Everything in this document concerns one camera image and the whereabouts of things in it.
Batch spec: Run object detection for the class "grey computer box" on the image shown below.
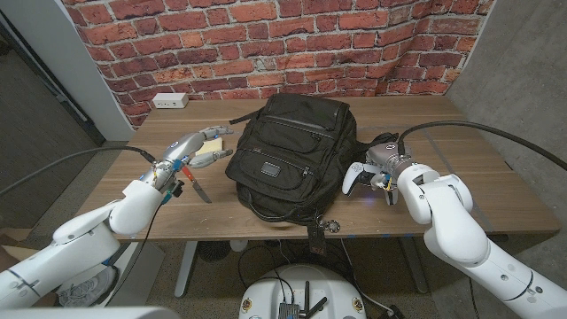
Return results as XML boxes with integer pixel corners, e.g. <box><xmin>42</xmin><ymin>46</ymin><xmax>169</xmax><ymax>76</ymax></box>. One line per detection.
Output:
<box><xmin>277</xmin><ymin>302</ymin><xmax>300</xmax><ymax>319</ymax></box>

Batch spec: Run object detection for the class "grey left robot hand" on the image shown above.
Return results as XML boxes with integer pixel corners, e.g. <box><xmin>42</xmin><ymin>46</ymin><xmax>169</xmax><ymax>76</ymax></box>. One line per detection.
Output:
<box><xmin>152</xmin><ymin>125</ymin><xmax>235</xmax><ymax>178</ymax></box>

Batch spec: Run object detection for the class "white floor cable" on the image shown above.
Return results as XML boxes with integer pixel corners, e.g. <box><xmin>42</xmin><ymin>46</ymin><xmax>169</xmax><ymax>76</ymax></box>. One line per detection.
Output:
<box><xmin>339</xmin><ymin>238</ymin><xmax>392</xmax><ymax>312</ymax></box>

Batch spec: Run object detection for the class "white flat panel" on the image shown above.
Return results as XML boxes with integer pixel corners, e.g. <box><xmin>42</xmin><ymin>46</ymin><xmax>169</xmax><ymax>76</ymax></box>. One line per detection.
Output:
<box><xmin>105</xmin><ymin>241</ymin><xmax>166</xmax><ymax>307</ymax></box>

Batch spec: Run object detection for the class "brown cardboard box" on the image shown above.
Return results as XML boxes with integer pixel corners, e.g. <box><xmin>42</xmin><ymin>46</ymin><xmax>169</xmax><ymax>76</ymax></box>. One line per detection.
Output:
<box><xmin>0</xmin><ymin>228</ymin><xmax>32</xmax><ymax>262</ymax></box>

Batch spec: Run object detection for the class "black leather luggage tag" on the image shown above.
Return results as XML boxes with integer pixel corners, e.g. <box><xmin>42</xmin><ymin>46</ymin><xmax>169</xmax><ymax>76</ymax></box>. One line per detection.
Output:
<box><xmin>307</xmin><ymin>223</ymin><xmax>328</xmax><ymax>257</ymax></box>

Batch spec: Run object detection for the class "grey sneaker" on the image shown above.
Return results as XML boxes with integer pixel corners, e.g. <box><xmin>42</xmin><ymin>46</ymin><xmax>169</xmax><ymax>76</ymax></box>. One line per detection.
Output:
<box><xmin>57</xmin><ymin>265</ymin><xmax>118</xmax><ymax>307</ymax></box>

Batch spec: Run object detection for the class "black backpack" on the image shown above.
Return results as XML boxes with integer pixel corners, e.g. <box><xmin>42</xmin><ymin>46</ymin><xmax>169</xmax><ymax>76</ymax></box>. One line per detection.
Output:
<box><xmin>224</xmin><ymin>92</ymin><xmax>400</xmax><ymax>227</ymax></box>

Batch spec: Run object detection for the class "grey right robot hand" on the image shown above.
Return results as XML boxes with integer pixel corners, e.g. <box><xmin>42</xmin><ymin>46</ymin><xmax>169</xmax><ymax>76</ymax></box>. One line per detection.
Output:
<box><xmin>365</xmin><ymin>141</ymin><xmax>414</xmax><ymax>191</ymax></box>

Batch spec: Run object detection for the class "dark grey door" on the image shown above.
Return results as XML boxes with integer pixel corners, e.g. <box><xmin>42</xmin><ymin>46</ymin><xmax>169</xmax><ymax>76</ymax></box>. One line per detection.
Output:
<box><xmin>0</xmin><ymin>21</ymin><xmax>107</xmax><ymax>230</ymax></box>

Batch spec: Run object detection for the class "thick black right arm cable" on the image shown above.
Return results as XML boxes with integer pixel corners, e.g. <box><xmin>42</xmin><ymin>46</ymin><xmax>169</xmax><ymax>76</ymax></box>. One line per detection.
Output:
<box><xmin>397</xmin><ymin>120</ymin><xmax>567</xmax><ymax>172</ymax></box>

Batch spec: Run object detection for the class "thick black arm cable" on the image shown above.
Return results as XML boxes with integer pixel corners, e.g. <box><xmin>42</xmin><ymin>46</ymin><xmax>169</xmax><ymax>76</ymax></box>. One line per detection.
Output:
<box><xmin>397</xmin><ymin>120</ymin><xmax>567</xmax><ymax>172</ymax></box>
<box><xmin>0</xmin><ymin>145</ymin><xmax>158</xmax><ymax>196</ymax></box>

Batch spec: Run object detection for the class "white game controller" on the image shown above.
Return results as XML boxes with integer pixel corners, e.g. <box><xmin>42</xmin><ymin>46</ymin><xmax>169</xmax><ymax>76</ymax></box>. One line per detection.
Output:
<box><xmin>341</xmin><ymin>161</ymin><xmax>400</xmax><ymax>206</ymax></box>

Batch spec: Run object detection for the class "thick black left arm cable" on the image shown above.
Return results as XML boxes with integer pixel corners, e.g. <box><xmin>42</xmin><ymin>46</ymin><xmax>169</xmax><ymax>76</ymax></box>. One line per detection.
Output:
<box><xmin>0</xmin><ymin>145</ymin><xmax>158</xmax><ymax>196</ymax></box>

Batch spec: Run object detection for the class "knife with red handle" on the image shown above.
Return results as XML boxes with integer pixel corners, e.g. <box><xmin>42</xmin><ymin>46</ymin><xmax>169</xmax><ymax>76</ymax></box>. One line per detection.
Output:
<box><xmin>181</xmin><ymin>166</ymin><xmax>213</xmax><ymax>205</ymax></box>

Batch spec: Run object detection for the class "red brick printed backdrop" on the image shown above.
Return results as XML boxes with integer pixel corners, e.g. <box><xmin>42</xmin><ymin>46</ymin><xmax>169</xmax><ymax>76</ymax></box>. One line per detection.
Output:
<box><xmin>61</xmin><ymin>0</ymin><xmax>495</xmax><ymax>129</ymax></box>

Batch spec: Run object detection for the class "white table leg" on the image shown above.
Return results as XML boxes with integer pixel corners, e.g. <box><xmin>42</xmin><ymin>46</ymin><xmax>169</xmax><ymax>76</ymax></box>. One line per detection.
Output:
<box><xmin>174</xmin><ymin>240</ymin><xmax>198</xmax><ymax>299</ymax></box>
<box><xmin>398</xmin><ymin>237</ymin><xmax>430</xmax><ymax>294</ymax></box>

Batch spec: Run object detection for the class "yellow sticky note pad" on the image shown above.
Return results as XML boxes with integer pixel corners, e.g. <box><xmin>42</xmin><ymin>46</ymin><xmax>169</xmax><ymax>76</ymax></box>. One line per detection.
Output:
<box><xmin>194</xmin><ymin>136</ymin><xmax>225</xmax><ymax>156</ymax></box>

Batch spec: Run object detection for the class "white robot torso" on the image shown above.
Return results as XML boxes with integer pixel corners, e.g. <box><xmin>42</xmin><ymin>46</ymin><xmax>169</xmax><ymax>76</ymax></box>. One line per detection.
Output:
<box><xmin>237</xmin><ymin>264</ymin><xmax>368</xmax><ymax>319</ymax></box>

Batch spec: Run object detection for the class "white power strip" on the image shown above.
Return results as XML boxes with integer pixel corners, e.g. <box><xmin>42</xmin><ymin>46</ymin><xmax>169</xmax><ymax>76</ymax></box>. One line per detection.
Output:
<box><xmin>151</xmin><ymin>92</ymin><xmax>190</xmax><ymax>110</ymax></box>

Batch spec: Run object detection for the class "metal keychain charm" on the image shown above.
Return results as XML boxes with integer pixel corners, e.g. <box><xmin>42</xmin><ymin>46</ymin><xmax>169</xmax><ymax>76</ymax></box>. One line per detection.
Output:
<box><xmin>317</xmin><ymin>214</ymin><xmax>341</xmax><ymax>234</ymax></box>

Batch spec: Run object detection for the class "dark round disc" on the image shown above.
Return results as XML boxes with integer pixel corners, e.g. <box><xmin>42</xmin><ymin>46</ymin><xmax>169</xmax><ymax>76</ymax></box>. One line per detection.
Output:
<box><xmin>197</xmin><ymin>241</ymin><xmax>231</xmax><ymax>263</ymax></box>

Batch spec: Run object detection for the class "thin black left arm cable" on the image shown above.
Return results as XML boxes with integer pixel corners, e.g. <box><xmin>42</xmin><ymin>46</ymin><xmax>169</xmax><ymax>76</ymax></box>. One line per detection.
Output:
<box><xmin>105</xmin><ymin>201</ymin><xmax>163</xmax><ymax>307</ymax></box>

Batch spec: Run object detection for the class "black floor cable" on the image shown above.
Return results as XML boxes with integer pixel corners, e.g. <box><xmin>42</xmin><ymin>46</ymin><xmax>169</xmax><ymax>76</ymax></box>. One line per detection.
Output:
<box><xmin>237</xmin><ymin>245</ymin><xmax>296</xmax><ymax>307</ymax></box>

